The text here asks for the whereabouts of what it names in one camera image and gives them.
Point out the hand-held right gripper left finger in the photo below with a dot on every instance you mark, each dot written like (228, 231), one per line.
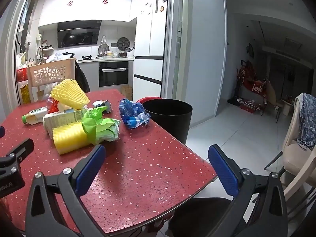
(90, 167)

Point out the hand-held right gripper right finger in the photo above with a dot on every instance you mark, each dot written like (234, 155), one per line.
(223, 170)

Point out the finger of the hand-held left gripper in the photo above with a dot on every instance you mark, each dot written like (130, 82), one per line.
(17, 151)
(1, 132)

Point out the green cap plastic bottle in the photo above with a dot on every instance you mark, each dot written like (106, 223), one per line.
(34, 116)

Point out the yellow ribbed foam pad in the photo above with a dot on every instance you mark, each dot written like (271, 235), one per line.
(69, 137)

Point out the green plastic bag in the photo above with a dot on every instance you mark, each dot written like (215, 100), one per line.
(103, 130)

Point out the green and white tube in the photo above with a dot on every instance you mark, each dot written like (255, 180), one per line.
(61, 118)

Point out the red white bag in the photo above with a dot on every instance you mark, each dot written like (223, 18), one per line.
(52, 106)

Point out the grey white wrapper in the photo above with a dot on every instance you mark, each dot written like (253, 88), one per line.
(103, 103)

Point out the blue plastic wrapper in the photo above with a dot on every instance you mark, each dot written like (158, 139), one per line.
(132, 112)

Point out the black trash bin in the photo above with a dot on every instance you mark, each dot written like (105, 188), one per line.
(170, 123)

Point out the yellow foam fruit net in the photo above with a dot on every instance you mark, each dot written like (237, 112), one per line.
(69, 93)

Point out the yellow patterned bag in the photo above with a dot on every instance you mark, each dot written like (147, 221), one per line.
(25, 93)

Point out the clear plastic bags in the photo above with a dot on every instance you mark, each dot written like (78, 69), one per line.
(45, 91)

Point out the red plastic basket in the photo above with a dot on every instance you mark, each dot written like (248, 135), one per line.
(21, 74)

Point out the beige dining chair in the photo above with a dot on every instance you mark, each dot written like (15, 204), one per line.
(296, 158)

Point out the beige flower cutout chair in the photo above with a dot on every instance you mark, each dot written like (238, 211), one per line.
(49, 74)

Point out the red round stool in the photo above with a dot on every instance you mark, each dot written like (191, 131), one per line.
(144, 100)

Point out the red decoration pile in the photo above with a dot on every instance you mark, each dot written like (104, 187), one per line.
(254, 87)

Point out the black jacket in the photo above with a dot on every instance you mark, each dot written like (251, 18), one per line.
(82, 79)

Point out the wooden chair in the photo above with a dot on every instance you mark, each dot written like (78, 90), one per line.
(270, 93)

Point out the black built-in oven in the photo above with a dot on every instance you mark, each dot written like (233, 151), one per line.
(113, 75)

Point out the blue patterned cloth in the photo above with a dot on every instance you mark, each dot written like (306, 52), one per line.
(307, 118)

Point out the white kitchen appliance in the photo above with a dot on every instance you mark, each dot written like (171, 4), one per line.
(130, 51)

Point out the black range hood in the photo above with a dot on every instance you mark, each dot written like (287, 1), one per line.
(79, 34)

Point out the white refrigerator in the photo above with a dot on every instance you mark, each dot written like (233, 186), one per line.
(148, 54)

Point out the dark moulded pan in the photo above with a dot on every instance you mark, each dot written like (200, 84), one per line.
(123, 43)

